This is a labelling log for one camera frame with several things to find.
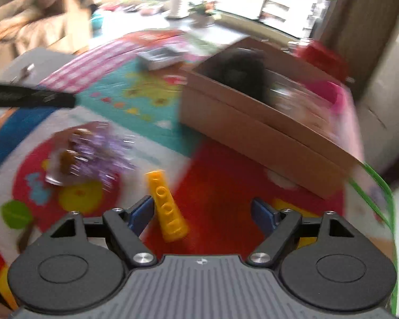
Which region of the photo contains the pink plastic basket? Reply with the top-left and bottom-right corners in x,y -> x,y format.
304,81 -> 346,115

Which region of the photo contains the tan sofa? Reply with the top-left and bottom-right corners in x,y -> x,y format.
0,0 -> 95,71

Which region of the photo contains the colourful play mat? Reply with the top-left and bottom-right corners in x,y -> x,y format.
0,29 -> 398,316

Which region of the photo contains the pink cardboard box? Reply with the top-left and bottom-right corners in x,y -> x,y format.
179,55 -> 363,199

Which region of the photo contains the purple candy bag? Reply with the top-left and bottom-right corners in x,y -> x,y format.
45,121 -> 135,191

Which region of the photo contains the white battery charger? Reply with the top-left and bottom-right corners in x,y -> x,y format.
137,45 -> 188,71

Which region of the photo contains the grey curtain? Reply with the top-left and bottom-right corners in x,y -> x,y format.
313,0 -> 399,100

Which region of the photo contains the grey low table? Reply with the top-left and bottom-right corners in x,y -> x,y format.
0,48 -> 76,85

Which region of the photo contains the black plush toy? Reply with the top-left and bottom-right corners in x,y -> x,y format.
207,48 -> 267,102

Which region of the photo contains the teal plastic basin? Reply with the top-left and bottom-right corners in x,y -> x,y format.
91,9 -> 103,37

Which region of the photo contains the packaged bread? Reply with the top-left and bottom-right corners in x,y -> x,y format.
267,81 -> 334,138

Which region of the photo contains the flowering plant white pot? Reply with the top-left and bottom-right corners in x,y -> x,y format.
189,0 -> 221,28

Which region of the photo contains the yellow toy block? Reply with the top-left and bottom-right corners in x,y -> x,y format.
146,170 -> 189,243

